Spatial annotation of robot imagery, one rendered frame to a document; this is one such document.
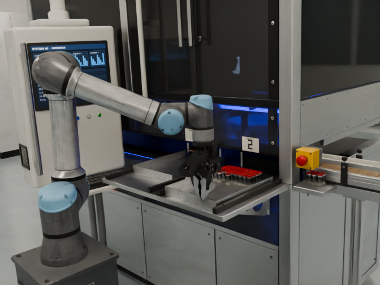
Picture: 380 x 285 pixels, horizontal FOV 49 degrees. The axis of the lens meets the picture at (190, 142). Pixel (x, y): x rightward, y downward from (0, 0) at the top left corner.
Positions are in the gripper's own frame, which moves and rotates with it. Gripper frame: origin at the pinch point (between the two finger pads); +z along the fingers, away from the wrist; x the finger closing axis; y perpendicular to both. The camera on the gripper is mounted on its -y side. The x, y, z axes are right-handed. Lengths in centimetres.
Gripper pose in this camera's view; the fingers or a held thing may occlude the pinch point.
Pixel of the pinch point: (201, 198)
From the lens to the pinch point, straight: 146.5
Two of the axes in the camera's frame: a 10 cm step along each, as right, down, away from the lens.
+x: -7.2, -1.2, 6.9
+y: 7.0, -1.9, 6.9
